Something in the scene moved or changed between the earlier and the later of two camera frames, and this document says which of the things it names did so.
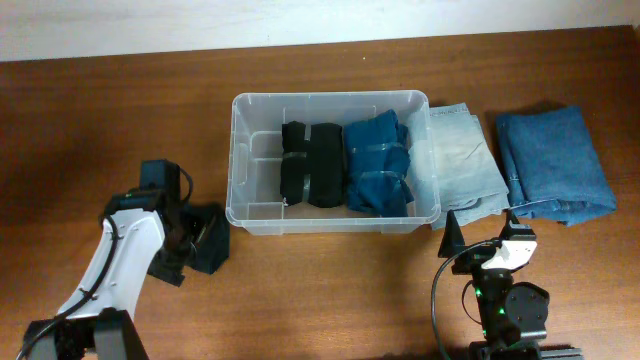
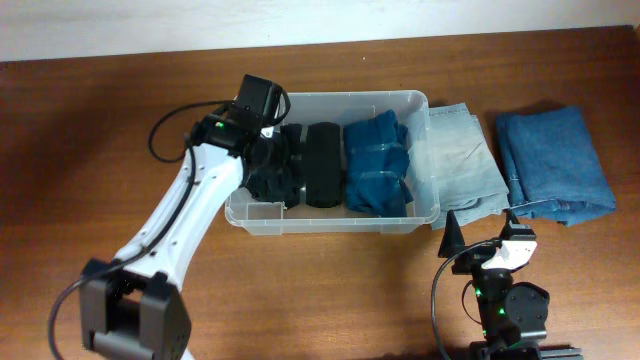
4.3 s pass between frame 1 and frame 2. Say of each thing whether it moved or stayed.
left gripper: moved
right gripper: stayed
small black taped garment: moved
